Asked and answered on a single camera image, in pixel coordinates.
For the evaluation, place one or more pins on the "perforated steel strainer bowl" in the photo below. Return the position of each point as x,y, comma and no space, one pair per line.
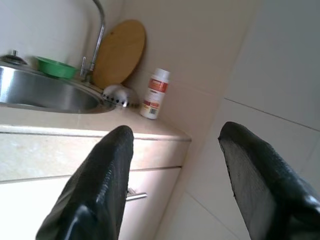
121,96

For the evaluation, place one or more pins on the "white kitchen cabinet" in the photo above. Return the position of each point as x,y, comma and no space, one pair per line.
25,205

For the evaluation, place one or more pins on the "green plastic bowl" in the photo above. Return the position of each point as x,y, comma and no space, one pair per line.
57,68

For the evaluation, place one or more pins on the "steel sink stopper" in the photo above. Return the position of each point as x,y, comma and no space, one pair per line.
12,60

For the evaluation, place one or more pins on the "slim steel gooseneck faucet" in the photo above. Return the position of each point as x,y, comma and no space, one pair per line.
83,66

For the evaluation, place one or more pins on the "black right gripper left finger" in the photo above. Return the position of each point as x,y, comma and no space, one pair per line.
100,185

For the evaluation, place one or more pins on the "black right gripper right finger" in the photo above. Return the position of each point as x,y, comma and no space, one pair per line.
272,195

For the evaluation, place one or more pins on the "stainless steel double sink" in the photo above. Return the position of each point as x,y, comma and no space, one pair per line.
37,90

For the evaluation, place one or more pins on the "white canister orange label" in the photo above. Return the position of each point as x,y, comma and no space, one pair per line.
155,95

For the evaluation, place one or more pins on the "round wooden cutting board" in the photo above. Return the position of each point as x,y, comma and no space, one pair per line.
120,50

